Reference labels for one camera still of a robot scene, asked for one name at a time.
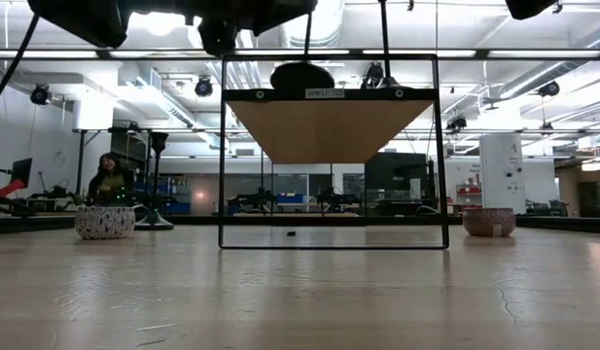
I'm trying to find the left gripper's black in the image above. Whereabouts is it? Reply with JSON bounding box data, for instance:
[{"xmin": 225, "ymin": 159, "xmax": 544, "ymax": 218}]
[{"xmin": 182, "ymin": 0, "xmax": 320, "ymax": 57}]

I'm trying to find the black metal candlestick holder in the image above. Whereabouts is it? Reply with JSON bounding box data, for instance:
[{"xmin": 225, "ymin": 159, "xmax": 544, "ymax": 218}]
[
  {"xmin": 374, "ymin": 0, "xmax": 403, "ymax": 89},
  {"xmin": 269, "ymin": 12, "xmax": 335, "ymax": 93},
  {"xmin": 133, "ymin": 130, "xmax": 175, "ymax": 231}
]

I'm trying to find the white shelf label sticker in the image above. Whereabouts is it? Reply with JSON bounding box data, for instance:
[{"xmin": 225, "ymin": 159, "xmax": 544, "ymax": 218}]
[{"xmin": 304, "ymin": 88, "xmax": 346, "ymax": 100}]

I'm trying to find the black aluminium rig frame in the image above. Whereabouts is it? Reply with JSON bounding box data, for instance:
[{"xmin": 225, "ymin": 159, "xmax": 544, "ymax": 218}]
[{"xmin": 0, "ymin": 213, "xmax": 600, "ymax": 235}]

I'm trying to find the tall black cabinet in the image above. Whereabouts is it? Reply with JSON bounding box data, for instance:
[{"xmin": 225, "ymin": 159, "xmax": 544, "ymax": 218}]
[{"xmin": 364, "ymin": 152, "xmax": 435, "ymax": 216}]

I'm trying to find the person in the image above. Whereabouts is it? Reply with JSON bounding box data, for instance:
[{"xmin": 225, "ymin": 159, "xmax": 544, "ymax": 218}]
[{"xmin": 88, "ymin": 153, "xmax": 135, "ymax": 208}]

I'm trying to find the black computer monitor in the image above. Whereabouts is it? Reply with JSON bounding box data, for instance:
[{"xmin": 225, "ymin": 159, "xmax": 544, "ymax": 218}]
[{"xmin": 10, "ymin": 157, "xmax": 33, "ymax": 189}]

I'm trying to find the white speckled candle bowl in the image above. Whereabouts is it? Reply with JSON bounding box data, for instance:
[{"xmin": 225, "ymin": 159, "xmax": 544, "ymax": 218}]
[{"xmin": 74, "ymin": 205, "xmax": 136, "ymax": 241}]

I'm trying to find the white square column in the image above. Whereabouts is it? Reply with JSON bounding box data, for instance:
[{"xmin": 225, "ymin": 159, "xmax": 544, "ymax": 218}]
[{"xmin": 478, "ymin": 133, "xmax": 527, "ymax": 215}]

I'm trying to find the black metal shelf wooden board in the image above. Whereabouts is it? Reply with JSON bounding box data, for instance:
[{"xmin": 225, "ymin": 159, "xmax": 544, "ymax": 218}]
[{"xmin": 218, "ymin": 52, "xmax": 450, "ymax": 251}]

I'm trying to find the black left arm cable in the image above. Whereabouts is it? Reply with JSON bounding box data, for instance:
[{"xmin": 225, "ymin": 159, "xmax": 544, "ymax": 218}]
[{"xmin": 0, "ymin": 14, "xmax": 41, "ymax": 116}]

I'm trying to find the reddish patterned candle bowl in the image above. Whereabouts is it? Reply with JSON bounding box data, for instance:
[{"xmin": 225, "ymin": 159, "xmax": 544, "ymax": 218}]
[{"xmin": 462, "ymin": 207, "xmax": 517, "ymax": 238}]

